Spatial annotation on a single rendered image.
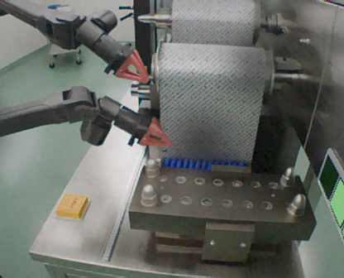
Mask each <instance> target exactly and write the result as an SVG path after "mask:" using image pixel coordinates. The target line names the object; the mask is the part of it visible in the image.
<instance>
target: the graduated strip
mask: <svg viewBox="0 0 344 278"><path fill-rule="evenodd" d="M147 150H148V146H142V148H141V153H140V155H139V157H138V160H137V161H136V165H135V167H134V171H133V173H132V175H131V178H130V180H129V183H128V187H127V190H126V193H125V194H124V196H123V198H124V199H123V200H122V204H121V205H120V208H119V211H118V214H117V216H116V221H115V223H114V224H113V227H112V231H111V233H110V235H109V239H108V241H107V245H106V248H105V249H104V253H103V256H102V261H109V262H110V261H111V257H112V254H113V250H114V247H115V246H116V242H117V239H118V237H119V232H120V230H121V228H122V222H123V220H124V218H125V216H126V211H127V208H128V205H129V203H130V201H131V195H132V194H133V191H134V189H135V187H136V181H137V178H138V175H139V174H140V171H141V166H142V163H143V160H144V159H145V156H146V152H147Z"/></svg>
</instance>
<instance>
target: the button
mask: <svg viewBox="0 0 344 278"><path fill-rule="evenodd" d="M87 205H88V198H87V196H81V195H75V194H65V195H64V197H62V200H61V201H60V204H58V206H57V208H56V209H55V212H56V216H58V217H65V218H77V219H81V217H82V214H83V212H84V210H85V208H86V207H87Z"/></svg>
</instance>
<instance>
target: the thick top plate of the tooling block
mask: <svg viewBox="0 0 344 278"><path fill-rule="evenodd" d="M159 171H160V175H158V176H157V177H155V178H149V177H147V176H146V175H145V172H146V165H143V166H142V167H141V174H140V176H139V179H138V181H137V183H136V189H135V192H134V194H133V195H132V198H131V204H130V206H129V209H128V217H129V223H130V229H134V230H141V231H148V232H170V233H178V234H185V235H192V236H204V233H205V225H206V221H209V222H218V223H239V224H243V223H247V224H254V225H255V233H254V237H253V239H255V240H257V239H263V240H276V241H277V240H282V241H286V240H289V241H307V242H308V241H309V238H310V237H311V235H312V234H313V230H314V229H315V227H316V224H317V220H316V219H315V217H314V213H313V209H312V208H311V204H310V203H309V200H308V196H307V194H306V190H305V189H304V185H303V181H302V180H301V178H300V175H296V178H295V180H294V186H293V187H286V186H284V185H282V184H281V183H280V179H281V177H282V175H276V174H266V173H263V174H257V173H251V177H250V179H249V178H240V177H237V178H231V177H221V176H212V171H211V170H199V169H190V168H169V167H160V168H159ZM147 184H150V185H152V186H153V187H154V188H155V192H156V194H157V198H158V203H157V204H156V205H155V206H153V207H150V208H149V207H145V206H144V205H143V204H142V203H141V194H142V193H143V187H144V186H145V185H147ZM298 194H303V195H304V196H305V199H306V205H305V208H304V214H303V215H302V216H301V217H295V216H293V215H292V214H290V213H289V211H288V207H289V206H290V204H291V202H292V201H293V199H294V196H296V195H298Z"/></svg>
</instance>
